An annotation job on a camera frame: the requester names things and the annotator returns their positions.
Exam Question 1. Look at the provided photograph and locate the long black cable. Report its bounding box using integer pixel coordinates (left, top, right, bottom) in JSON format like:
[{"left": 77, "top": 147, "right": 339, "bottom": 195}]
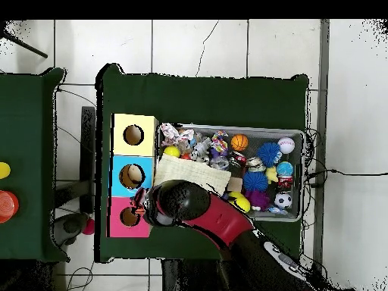
[{"left": 305, "top": 168, "right": 388, "bottom": 177}]

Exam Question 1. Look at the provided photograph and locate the orange round object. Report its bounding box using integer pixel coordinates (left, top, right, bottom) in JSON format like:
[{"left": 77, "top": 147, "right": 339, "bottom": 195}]
[{"left": 0, "top": 189, "right": 20, "bottom": 224}]

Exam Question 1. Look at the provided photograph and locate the cream muslin cloth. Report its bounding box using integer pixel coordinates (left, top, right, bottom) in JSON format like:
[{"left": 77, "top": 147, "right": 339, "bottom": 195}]
[{"left": 153, "top": 152, "right": 233, "bottom": 196}]

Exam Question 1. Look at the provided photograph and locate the blue spiky ball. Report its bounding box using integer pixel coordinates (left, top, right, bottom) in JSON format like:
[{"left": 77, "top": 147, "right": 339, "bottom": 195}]
[
  {"left": 256, "top": 142, "right": 283, "bottom": 168},
  {"left": 242, "top": 171, "right": 269, "bottom": 192}
]

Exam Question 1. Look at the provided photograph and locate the globe print ball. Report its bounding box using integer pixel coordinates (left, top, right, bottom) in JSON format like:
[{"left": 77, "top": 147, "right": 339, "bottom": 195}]
[{"left": 276, "top": 161, "right": 294, "bottom": 177}]

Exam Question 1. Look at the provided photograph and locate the wooden box with three holes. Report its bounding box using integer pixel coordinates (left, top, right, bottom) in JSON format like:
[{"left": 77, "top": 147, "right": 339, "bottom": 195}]
[{"left": 105, "top": 113, "right": 159, "bottom": 239}]

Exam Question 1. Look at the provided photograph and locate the dark green table cloth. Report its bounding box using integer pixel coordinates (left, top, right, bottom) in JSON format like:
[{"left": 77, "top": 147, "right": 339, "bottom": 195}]
[
  {"left": 95, "top": 63, "right": 310, "bottom": 268},
  {"left": 0, "top": 67, "right": 70, "bottom": 263}
]

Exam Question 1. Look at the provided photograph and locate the silver mesh bin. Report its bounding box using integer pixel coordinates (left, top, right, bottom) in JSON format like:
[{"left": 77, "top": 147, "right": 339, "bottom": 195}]
[{"left": 153, "top": 122, "right": 305, "bottom": 222}]

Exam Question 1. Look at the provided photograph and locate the small soccer ball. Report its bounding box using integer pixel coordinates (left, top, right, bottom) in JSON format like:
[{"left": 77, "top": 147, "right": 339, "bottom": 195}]
[{"left": 274, "top": 192, "right": 293, "bottom": 210}]

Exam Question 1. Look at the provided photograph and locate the grey rounded object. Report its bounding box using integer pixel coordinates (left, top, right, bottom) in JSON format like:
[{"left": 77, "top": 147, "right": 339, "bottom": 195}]
[{"left": 52, "top": 212, "right": 90, "bottom": 246}]

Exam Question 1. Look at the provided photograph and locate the black rod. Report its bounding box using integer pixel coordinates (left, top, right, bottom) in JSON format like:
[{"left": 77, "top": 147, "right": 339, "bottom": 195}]
[{"left": 0, "top": 30, "right": 49, "bottom": 59}]

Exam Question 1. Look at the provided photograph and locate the small orange basketball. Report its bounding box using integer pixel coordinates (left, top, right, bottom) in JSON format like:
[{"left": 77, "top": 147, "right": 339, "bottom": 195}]
[{"left": 230, "top": 133, "right": 249, "bottom": 152}]

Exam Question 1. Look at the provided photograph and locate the small white baseball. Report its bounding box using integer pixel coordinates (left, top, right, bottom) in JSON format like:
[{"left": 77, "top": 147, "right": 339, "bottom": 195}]
[{"left": 277, "top": 136, "right": 296, "bottom": 155}]

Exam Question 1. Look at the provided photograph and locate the purple knobbly toy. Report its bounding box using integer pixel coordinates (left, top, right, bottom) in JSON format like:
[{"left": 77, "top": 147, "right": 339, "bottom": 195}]
[{"left": 245, "top": 189, "right": 271, "bottom": 211}]

